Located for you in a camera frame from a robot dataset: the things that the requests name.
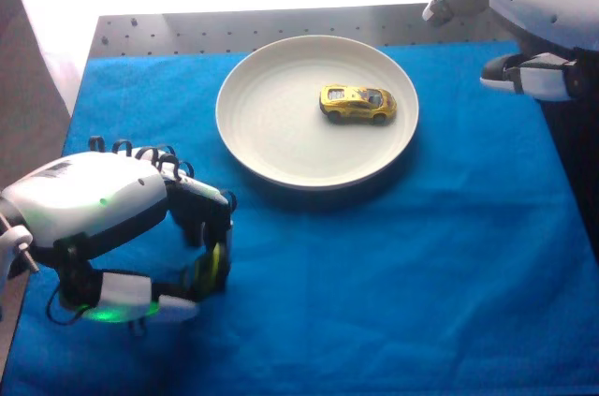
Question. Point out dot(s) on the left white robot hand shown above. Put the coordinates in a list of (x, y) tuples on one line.
[(93, 199)]

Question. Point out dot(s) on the green toy car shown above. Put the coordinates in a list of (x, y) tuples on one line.
[(213, 267)]

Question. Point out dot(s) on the yellow toy car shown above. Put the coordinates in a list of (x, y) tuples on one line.
[(358, 106)]

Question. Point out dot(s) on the white round plate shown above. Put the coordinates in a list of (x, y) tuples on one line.
[(281, 124)]

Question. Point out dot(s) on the blue table cloth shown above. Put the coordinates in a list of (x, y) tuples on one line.
[(374, 274)]

